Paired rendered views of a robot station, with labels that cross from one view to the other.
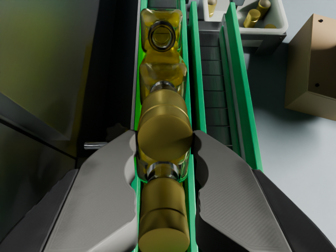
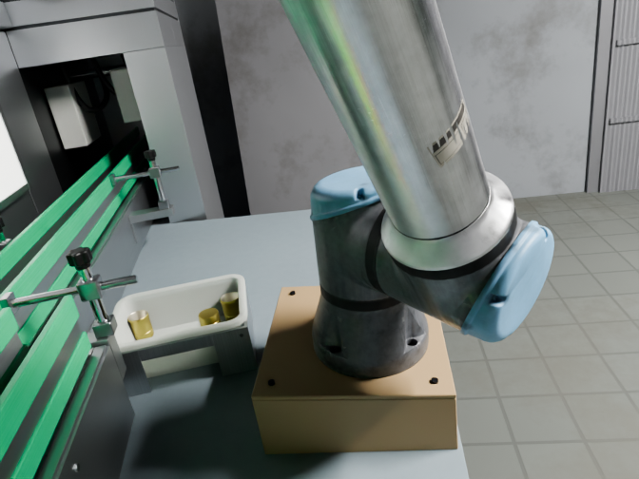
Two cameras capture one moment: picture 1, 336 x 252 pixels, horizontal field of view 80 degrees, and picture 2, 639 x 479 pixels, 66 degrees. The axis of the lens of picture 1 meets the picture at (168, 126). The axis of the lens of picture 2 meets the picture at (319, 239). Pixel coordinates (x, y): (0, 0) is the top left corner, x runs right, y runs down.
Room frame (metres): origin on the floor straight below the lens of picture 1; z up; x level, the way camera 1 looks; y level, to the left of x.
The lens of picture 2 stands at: (-0.19, -0.42, 1.22)
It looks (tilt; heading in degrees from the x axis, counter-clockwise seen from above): 23 degrees down; 0
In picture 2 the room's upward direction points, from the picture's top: 9 degrees counter-clockwise
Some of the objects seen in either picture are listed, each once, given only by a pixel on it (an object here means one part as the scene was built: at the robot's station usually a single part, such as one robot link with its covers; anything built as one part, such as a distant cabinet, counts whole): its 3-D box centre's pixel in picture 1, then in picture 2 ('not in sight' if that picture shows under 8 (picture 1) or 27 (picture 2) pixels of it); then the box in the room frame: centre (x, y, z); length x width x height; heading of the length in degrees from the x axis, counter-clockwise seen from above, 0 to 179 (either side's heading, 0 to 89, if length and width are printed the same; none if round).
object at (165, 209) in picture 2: not in sight; (151, 195); (1.03, -0.01, 0.90); 0.17 x 0.05 x 0.23; 96
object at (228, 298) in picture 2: (261, 9); (232, 307); (0.58, -0.25, 0.79); 0.04 x 0.04 x 0.04
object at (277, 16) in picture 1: (238, 19); (183, 329); (0.52, -0.17, 0.80); 0.22 x 0.17 x 0.09; 96
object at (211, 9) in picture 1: (209, 7); (141, 326); (0.57, -0.09, 0.79); 0.04 x 0.04 x 0.04
